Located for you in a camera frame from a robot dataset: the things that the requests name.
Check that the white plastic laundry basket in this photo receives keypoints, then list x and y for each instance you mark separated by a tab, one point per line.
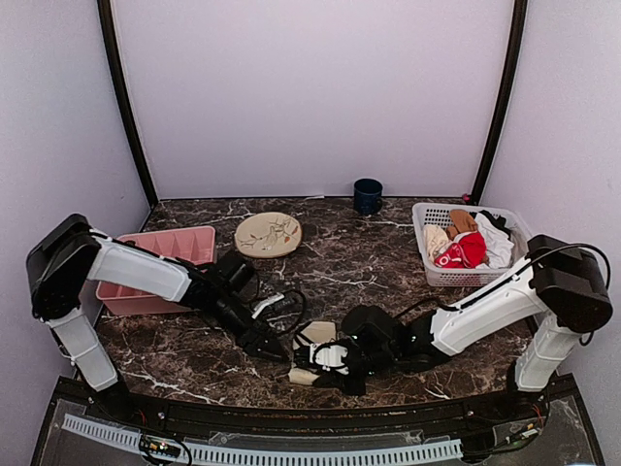
424	213

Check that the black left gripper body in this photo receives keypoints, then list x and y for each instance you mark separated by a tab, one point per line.
243	336

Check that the beige garment in basket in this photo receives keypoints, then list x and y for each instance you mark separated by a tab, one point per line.
436	240

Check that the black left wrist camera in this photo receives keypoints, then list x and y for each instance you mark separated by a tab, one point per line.
235	270

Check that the cream underwear with navy trim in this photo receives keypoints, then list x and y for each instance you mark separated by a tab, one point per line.
312	332

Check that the brown garment in basket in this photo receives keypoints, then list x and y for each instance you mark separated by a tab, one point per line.
462	222

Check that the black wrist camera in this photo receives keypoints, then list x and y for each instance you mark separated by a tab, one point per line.
235	270
370	326

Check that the white garment in basket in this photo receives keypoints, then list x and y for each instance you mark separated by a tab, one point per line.
496	236

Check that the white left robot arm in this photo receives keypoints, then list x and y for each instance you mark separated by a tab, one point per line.
75	256

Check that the red garment in basket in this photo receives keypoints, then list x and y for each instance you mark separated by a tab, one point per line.
467	251

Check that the dark blue mug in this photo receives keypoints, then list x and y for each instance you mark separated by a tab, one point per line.
367	196

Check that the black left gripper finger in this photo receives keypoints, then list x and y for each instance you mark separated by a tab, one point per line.
254	351
270	346

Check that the bird pattern ceramic plate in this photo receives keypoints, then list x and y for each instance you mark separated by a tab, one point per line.
268	235

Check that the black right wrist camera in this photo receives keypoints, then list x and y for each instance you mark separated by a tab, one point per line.
370	326

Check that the pink divided organizer box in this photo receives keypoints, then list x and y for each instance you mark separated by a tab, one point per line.
141	274

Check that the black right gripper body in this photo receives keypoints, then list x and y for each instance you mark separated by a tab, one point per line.
384	357

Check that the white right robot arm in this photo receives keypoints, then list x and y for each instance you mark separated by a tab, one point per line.
567	284

